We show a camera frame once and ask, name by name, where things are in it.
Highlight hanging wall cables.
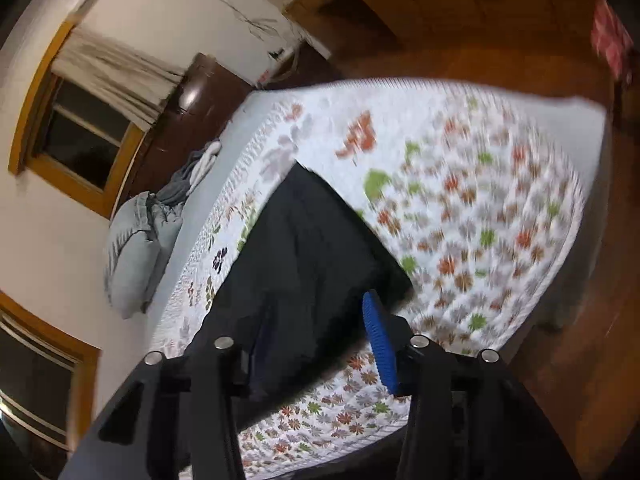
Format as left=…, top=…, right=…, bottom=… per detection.
left=150, top=0, right=303, bottom=86

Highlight small wooden-framed window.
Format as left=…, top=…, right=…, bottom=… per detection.
left=9, top=20, right=146, bottom=218

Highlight beige curtain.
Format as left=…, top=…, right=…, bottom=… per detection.
left=52, top=25, right=188, bottom=133

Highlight large wooden-framed window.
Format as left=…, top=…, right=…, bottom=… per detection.
left=0, top=290, right=101, bottom=466

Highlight grey folded duvet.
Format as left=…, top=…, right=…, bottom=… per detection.
left=104, top=191, right=166, bottom=320

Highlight dark grey blanket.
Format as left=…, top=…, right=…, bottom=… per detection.
left=157, top=157, right=201, bottom=206

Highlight dark wooden headboard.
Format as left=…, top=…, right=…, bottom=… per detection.
left=120, top=52, right=256, bottom=206

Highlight white towel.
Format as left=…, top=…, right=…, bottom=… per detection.
left=187, top=141, right=222, bottom=191

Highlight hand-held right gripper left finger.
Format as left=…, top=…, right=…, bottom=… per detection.
left=59, top=335, right=261, bottom=480

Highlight grey pillow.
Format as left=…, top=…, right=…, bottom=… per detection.
left=147, top=197, right=187, bottom=266

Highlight floral quilt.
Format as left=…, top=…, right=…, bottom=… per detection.
left=150, top=79, right=608, bottom=476

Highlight black pants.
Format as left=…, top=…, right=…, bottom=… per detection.
left=207, top=160, right=415, bottom=403

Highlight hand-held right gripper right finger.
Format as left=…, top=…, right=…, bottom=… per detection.
left=361, top=289, right=583, bottom=480

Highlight red patterned cloth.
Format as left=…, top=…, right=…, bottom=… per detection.
left=590, top=0, right=635, bottom=86

